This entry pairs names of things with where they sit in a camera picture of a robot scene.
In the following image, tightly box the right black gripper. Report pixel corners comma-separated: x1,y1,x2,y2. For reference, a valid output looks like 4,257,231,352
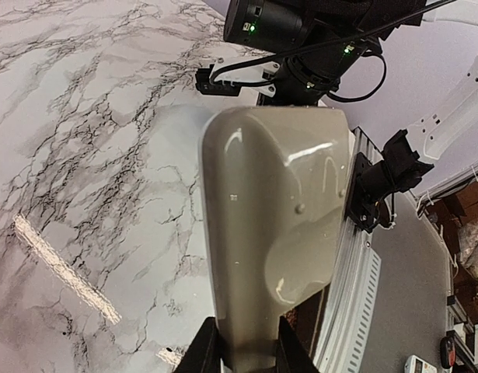
256,91,334,109

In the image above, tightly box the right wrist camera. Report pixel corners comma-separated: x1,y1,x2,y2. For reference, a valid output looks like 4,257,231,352
195,58,280,97

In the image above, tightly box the white remote on shelf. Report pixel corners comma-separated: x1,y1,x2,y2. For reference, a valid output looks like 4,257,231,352
403,354,438,373

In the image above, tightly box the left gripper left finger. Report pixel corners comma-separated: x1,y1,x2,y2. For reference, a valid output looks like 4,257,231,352
175,316,225,373

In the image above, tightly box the grey remote control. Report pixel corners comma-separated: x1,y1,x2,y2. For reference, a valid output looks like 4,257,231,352
200,106,354,372

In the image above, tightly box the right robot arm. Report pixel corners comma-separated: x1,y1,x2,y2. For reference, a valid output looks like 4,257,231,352
209,1,478,106

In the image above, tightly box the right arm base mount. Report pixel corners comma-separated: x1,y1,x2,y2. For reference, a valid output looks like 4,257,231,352
344,130,434,233

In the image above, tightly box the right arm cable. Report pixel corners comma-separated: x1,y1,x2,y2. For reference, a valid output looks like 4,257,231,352
209,0,457,104

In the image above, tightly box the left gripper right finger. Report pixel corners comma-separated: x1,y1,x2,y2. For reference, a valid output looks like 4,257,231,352
275,316,319,373

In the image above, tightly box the front aluminium rail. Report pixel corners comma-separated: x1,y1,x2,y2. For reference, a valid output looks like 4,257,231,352
312,126,383,373

